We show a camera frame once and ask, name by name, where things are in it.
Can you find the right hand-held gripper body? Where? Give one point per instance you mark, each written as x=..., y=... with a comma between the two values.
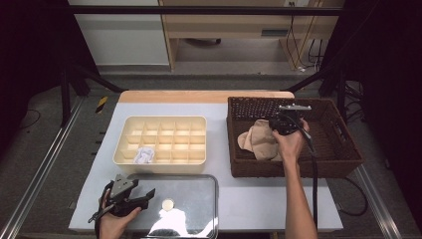
x=285, y=124

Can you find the black curtain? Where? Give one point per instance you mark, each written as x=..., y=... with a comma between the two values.
x=391, y=66
x=26, y=49

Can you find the cream divided organizer box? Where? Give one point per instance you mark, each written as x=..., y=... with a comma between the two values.
x=172, y=139

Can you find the white cabinet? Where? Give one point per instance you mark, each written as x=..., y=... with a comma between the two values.
x=122, y=40

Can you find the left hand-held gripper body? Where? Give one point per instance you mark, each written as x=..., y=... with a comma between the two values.
x=121, y=202

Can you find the person's right hand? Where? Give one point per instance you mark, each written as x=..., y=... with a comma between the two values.
x=292, y=146

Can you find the black crossbar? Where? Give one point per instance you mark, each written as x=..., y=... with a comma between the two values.
x=199, y=10

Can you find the black metal stand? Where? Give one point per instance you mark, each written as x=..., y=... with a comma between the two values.
x=341, y=96
x=65, y=99

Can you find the person's left hand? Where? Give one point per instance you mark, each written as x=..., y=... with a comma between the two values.
x=112, y=229

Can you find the white sock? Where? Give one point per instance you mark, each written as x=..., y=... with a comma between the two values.
x=144, y=155

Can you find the brown woven basket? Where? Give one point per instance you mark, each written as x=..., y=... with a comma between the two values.
x=331, y=149

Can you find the shiny metal tray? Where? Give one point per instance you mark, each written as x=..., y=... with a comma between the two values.
x=192, y=192

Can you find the white round sticker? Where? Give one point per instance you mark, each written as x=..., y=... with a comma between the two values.
x=167, y=204

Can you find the aluminium rail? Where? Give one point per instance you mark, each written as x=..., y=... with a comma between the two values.
x=378, y=205
x=40, y=176

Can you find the wooden desk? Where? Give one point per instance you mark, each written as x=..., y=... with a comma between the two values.
x=232, y=30

